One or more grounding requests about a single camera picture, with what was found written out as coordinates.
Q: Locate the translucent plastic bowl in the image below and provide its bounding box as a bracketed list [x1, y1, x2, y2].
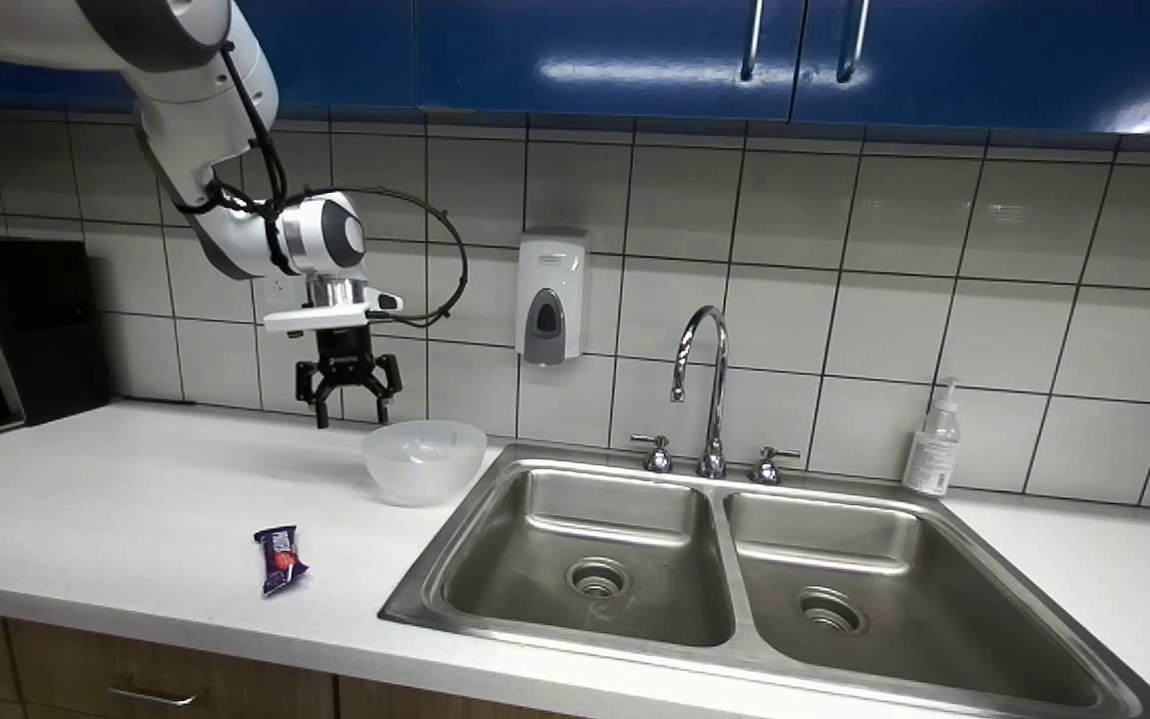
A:
[361, 415, 492, 511]

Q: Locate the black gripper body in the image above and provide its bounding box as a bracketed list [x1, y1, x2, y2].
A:
[312, 325, 389, 393]

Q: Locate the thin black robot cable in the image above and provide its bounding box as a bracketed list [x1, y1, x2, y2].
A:
[171, 37, 476, 334]

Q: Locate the clear pump soap bottle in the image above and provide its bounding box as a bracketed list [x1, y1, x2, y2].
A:
[898, 374, 967, 498]

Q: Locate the metal cabinet door handle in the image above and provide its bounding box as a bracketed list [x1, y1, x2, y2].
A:
[734, 0, 771, 82]
[834, 0, 874, 89]

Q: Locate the metal drawer handle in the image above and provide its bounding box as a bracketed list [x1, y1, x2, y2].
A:
[104, 679, 206, 710]

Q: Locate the chrome gooseneck faucet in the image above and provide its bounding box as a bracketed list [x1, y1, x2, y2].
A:
[666, 299, 734, 479]

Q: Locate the black coffee maker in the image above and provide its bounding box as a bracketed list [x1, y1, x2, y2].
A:
[0, 234, 114, 443]

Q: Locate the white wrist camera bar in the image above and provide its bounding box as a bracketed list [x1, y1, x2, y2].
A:
[256, 286, 408, 334]

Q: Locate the stainless steel double sink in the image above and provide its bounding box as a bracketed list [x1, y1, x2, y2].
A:
[377, 443, 1150, 719]

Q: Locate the blue red snack wrapper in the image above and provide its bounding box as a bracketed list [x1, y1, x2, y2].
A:
[253, 518, 312, 598]

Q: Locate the white wall soap dispenser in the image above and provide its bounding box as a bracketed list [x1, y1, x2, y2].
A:
[510, 233, 593, 367]

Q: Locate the chrome faucet handle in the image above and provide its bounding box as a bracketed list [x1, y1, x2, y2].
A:
[749, 443, 803, 487]
[630, 431, 675, 475]

